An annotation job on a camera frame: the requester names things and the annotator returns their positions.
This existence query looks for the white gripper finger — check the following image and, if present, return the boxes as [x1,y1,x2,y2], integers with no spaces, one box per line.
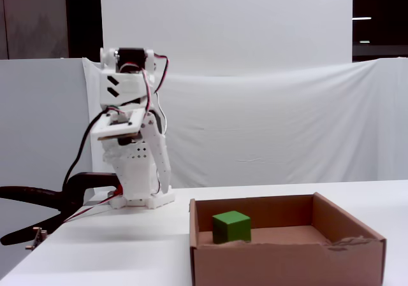
[102,138,154,174]
[141,109,172,195]

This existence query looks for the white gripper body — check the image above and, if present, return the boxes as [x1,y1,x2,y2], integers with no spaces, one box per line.
[103,103,162,147]

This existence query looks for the green cube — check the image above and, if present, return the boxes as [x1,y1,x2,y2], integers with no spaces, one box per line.
[211,210,252,245]

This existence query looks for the brown cardboard box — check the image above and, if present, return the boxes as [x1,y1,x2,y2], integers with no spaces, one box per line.
[189,191,388,286]

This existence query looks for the black table clamp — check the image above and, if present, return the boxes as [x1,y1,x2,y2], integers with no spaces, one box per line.
[0,171,119,246]

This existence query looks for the grey partition panel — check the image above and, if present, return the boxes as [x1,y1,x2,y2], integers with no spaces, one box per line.
[0,58,94,191]

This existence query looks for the white backdrop panel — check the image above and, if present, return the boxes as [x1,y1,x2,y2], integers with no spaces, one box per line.
[99,0,354,76]

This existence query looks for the white backdrop cloth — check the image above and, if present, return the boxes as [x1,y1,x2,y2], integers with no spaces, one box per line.
[82,56,408,189]

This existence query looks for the small metal clamp screw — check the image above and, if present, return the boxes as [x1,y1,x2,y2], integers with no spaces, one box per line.
[24,226,48,250]

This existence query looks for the brown background cabinet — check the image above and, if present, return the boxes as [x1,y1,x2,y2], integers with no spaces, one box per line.
[0,0,69,60]

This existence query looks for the red black servo cable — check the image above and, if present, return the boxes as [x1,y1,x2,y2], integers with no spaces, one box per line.
[120,54,170,138]

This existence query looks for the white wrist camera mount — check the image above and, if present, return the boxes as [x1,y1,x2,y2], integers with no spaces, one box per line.
[90,108,145,141]

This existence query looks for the black camera cable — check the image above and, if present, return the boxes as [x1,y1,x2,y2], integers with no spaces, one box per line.
[62,107,113,201]

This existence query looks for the red black power wires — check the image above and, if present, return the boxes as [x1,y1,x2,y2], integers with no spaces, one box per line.
[62,186,125,224]

